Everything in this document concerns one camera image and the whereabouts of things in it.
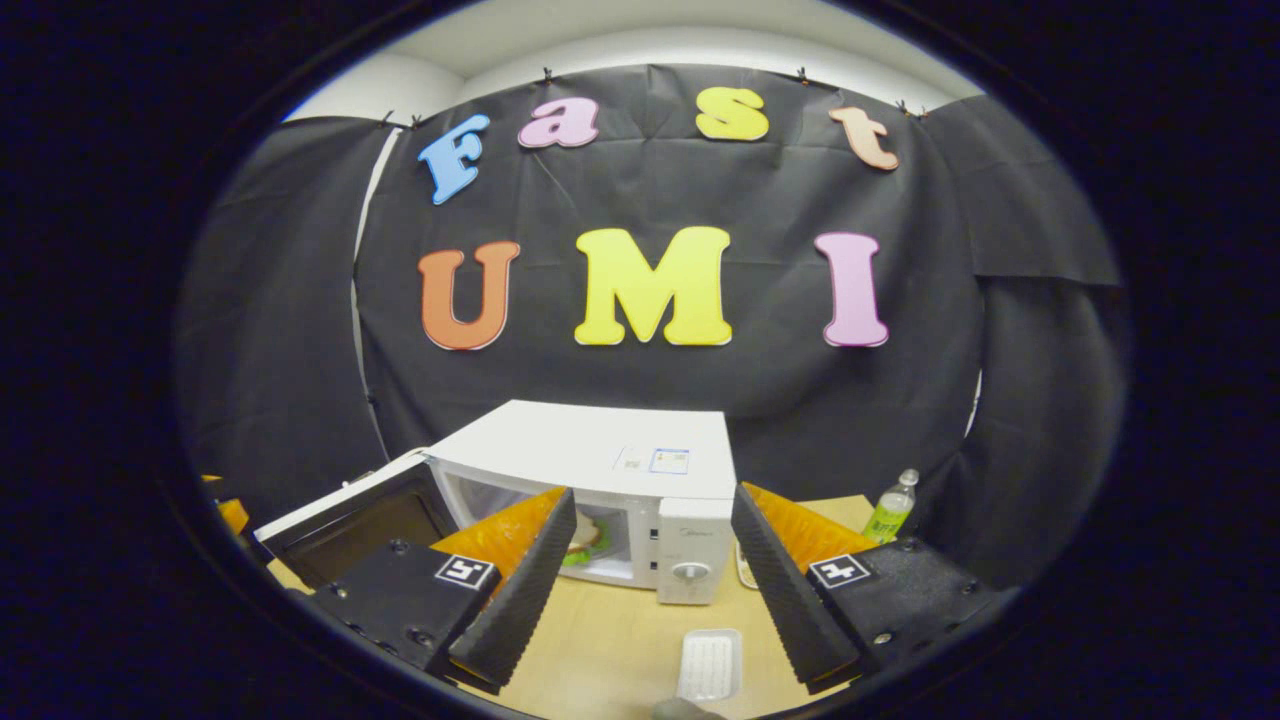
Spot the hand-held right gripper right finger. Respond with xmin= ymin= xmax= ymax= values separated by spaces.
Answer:
xmin=730 ymin=482 xmax=1021 ymax=696

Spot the sandwich with lettuce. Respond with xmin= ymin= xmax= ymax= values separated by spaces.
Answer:
xmin=562 ymin=513 xmax=607 ymax=568

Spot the white microwave oven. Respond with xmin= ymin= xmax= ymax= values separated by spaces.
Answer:
xmin=254 ymin=400 xmax=739 ymax=606

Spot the white ribbed tray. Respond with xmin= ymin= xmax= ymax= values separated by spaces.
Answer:
xmin=677 ymin=628 xmax=744 ymax=704

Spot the black backdrop cloth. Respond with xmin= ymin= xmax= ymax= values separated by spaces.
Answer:
xmin=175 ymin=65 xmax=1131 ymax=591

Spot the green drink bottle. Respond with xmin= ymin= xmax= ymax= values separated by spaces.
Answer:
xmin=862 ymin=468 xmax=920 ymax=546

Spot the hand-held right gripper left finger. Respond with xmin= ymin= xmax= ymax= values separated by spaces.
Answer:
xmin=300 ymin=486 xmax=579 ymax=691

